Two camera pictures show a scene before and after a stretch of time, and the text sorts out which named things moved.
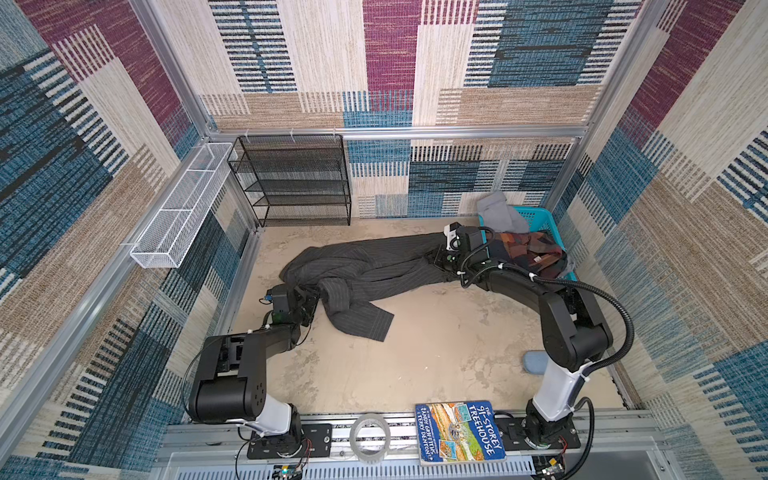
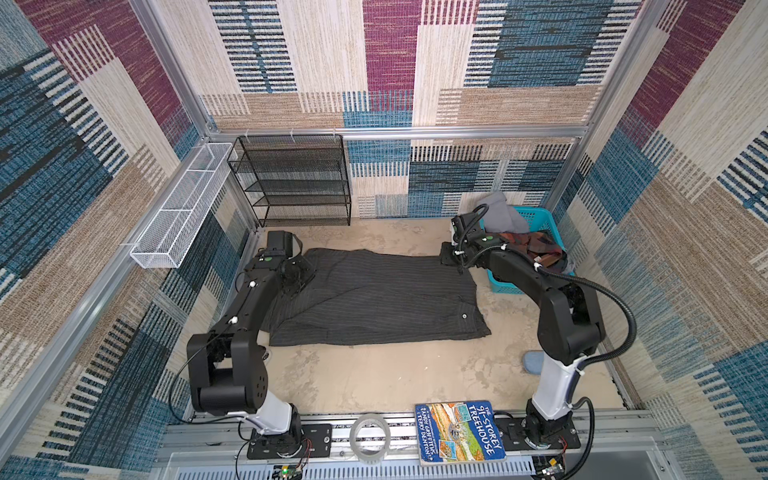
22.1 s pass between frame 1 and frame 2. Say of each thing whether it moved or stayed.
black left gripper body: moved
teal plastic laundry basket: stayed
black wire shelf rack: stayed
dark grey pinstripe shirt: moved
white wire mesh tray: stayed
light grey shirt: stayed
